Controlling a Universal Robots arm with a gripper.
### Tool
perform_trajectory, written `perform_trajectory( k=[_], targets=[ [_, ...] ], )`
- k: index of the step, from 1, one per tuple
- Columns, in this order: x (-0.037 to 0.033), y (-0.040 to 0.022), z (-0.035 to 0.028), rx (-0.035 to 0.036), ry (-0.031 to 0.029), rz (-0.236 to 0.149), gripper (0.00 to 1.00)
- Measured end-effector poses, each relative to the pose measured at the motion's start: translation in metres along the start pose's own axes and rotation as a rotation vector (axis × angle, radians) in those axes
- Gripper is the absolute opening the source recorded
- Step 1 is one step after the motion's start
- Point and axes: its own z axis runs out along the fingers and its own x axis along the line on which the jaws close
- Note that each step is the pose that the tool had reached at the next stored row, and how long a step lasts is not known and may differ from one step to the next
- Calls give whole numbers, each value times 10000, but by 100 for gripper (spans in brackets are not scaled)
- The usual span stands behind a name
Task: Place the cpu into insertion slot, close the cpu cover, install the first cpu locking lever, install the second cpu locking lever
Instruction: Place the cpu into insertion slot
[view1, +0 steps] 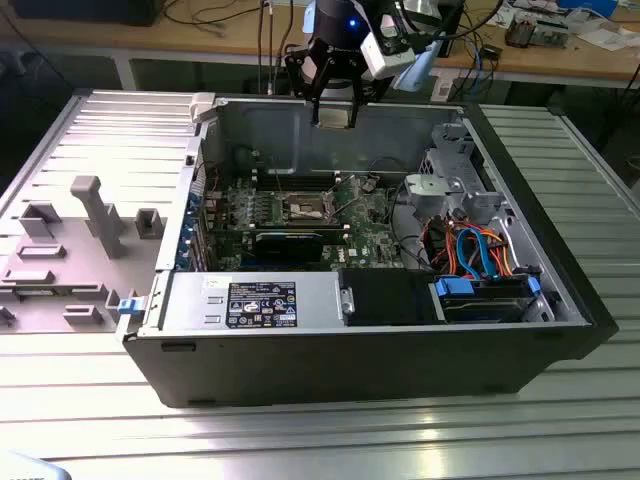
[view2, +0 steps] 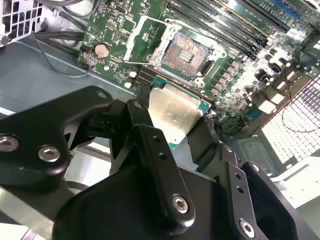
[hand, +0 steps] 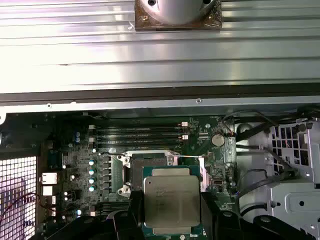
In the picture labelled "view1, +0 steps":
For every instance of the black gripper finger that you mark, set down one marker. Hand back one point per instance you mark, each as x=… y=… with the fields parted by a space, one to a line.
x=302 y=75
x=354 y=100

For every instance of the silver CPU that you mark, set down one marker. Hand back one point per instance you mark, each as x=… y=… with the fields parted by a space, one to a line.
x=334 y=119

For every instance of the RAM slot with white clips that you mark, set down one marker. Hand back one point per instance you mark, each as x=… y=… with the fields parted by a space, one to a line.
x=310 y=173
x=310 y=182

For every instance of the CPU socket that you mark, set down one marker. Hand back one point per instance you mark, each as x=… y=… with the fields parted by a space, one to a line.
x=300 y=204

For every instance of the silver coin battery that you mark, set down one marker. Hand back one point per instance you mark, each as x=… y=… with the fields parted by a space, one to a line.
x=368 y=186

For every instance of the silver drive cage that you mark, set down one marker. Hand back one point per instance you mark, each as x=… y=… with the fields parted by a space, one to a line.
x=435 y=187

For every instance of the green motherboard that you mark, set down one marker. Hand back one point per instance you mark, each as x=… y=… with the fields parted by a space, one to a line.
x=370 y=235

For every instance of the green RAM stick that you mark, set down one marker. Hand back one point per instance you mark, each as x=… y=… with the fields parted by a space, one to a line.
x=300 y=228

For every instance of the black graphics card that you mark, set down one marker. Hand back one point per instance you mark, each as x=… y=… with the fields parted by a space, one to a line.
x=287 y=247

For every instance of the electronic device with coil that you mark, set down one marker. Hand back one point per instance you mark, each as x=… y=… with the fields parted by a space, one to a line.
x=520 y=32

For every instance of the wooden desk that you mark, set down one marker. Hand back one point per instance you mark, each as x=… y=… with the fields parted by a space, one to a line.
x=125 y=37

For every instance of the black drive bay block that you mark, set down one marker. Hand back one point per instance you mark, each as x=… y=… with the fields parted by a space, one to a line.
x=385 y=297

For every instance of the hard disk in blue carrier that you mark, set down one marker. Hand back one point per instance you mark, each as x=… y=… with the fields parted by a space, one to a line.
x=452 y=290

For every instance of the black box on desk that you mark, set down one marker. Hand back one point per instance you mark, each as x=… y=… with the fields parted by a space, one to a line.
x=85 y=12

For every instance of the silver power supply unit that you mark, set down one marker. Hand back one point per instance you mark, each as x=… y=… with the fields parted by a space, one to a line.
x=200 y=300

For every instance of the blue box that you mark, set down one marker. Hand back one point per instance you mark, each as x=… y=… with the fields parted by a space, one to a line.
x=590 y=6

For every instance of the white papers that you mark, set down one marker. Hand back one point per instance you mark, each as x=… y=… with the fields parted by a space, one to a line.
x=607 y=37

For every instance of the black PC case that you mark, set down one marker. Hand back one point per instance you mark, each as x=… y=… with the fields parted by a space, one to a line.
x=350 y=370

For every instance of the blue case latch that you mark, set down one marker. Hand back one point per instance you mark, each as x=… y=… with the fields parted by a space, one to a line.
x=130 y=306

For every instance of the grey parts rack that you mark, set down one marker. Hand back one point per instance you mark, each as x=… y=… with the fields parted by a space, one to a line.
x=80 y=260

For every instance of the white rounded object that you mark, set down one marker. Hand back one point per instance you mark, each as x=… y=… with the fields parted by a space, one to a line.
x=30 y=470

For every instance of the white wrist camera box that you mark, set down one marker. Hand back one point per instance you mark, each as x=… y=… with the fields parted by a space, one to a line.
x=387 y=57

